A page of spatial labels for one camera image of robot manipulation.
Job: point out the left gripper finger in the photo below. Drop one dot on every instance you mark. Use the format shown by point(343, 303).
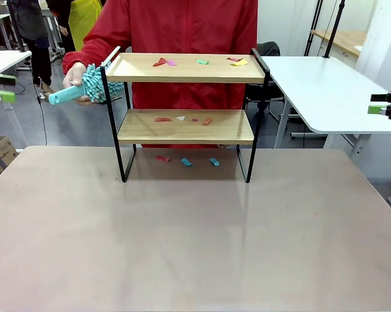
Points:
point(5, 79)
point(5, 96)

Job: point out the teal microfiber duster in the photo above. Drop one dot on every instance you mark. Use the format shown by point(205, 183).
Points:
point(65, 96)

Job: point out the person's right forearm red sleeve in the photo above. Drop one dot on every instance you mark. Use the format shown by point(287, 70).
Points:
point(91, 52)

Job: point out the person's right hand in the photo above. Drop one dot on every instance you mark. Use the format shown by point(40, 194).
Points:
point(74, 76)

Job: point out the small white table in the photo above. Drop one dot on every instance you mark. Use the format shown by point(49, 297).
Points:
point(3, 60)

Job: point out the large white table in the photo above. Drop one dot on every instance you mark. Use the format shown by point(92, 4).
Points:
point(328, 91)

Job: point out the cardboard box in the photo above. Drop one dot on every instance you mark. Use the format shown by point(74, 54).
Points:
point(1, 152)

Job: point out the bystander in dark clothes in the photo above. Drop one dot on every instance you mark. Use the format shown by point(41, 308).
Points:
point(35, 29)

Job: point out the wooden desk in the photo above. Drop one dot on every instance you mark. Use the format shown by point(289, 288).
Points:
point(345, 39)

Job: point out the bystander in black jacket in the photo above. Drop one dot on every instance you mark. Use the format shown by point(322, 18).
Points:
point(60, 16)

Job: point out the black pole stand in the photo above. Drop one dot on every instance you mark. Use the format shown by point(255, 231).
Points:
point(333, 29)

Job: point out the bystander in yellow coat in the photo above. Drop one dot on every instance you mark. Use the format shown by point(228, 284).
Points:
point(84, 22)

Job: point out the black tripod stand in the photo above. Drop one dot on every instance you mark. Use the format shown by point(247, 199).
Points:
point(314, 26)

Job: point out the black office chair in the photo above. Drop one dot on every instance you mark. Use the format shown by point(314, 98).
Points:
point(270, 50)

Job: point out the yellow paper scrap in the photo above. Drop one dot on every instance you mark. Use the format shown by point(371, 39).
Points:
point(241, 62)

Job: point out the dark red paper scrap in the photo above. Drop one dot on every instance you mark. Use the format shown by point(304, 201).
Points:
point(233, 59)

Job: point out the red paper strip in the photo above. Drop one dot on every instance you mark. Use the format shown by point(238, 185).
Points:
point(162, 120)

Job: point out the crumpled red paper scrap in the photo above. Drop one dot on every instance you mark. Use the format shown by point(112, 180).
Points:
point(162, 158)

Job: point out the orange-red paper scrap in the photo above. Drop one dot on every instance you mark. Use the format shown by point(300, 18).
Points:
point(207, 122)

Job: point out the white paper scrap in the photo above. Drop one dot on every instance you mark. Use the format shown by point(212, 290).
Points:
point(181, 118)

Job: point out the green paper scrap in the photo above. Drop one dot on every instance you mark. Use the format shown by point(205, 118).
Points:
point(201, 61)

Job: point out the person's torso red jacket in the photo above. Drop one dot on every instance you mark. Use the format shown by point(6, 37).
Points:
point(188, 26)

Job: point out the wooden two-tier shelf black frame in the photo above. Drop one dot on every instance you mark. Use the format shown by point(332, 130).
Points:
point(182, 130)

